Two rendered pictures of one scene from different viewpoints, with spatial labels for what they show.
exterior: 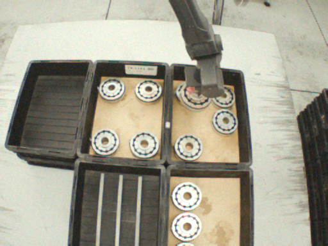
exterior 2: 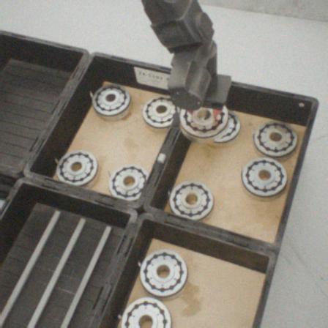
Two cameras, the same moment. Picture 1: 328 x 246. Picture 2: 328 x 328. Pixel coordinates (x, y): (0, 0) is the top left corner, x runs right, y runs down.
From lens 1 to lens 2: 0.40 m
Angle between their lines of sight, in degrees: 18
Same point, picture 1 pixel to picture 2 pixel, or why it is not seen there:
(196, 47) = (167, 31)
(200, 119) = (226, 167)
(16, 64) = not seen: outside the picture
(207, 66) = (182, 61)
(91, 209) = (19, 261)
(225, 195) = (230, 293)
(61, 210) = not seen: outside the picture
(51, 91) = (24, 86)
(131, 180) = (94, 230)
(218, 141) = (244, 205)
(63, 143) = (17, 160)
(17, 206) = not seen: outside the picture
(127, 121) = (121, 148)
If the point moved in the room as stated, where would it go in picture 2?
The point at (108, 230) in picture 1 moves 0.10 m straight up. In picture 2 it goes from (30, 299) to (14, 285)
